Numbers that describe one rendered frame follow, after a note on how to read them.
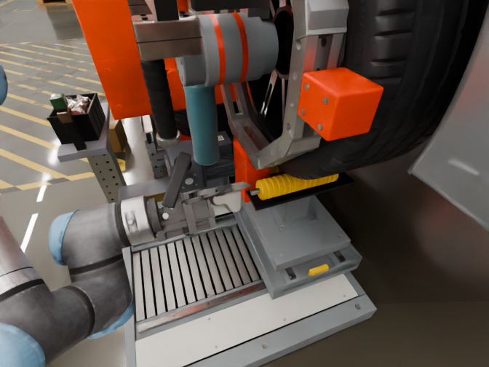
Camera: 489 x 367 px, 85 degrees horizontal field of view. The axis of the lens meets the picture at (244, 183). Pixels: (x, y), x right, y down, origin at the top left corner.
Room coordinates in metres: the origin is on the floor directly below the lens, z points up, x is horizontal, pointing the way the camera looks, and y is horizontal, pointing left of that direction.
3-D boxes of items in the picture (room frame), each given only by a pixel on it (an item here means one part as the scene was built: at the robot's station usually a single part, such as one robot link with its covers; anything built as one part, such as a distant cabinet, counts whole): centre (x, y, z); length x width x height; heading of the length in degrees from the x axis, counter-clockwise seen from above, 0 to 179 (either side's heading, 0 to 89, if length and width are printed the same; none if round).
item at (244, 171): (0.68, -0.06, 0.48); 0.16 x 0.12 x 0.17; 110
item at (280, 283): (0.73, -0.18, 0.13); 0.50 x 0.36 x 0.10; 20
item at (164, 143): (0.43, 0.14, 0.83); 0.04 x 0.04 x 0.16
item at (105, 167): (1.06, 0.69, 0.21); 0.10 x 0.10 x 0.42; 20
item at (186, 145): (0.95, 0.13, 0.26); 0.42 x 0.18 x 0.35; 110
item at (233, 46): (0.64, 0.05, 0.85); 0.21 x 0.14 x 0.14; 110
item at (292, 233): (0.73, -0.18, 0.32); 0.40 x 0.30 x 0.28; 20
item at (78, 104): (0.99, 0.67, 0.51); 0.20 x 0.14 x 0.13; 14
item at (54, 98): (0.84, 0.62, 0.64); 0.04 x 0.04 x 0.04; 20
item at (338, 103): (0.38, -0.13, 0.85); 0.09 x 0.08 x 0.07; 20
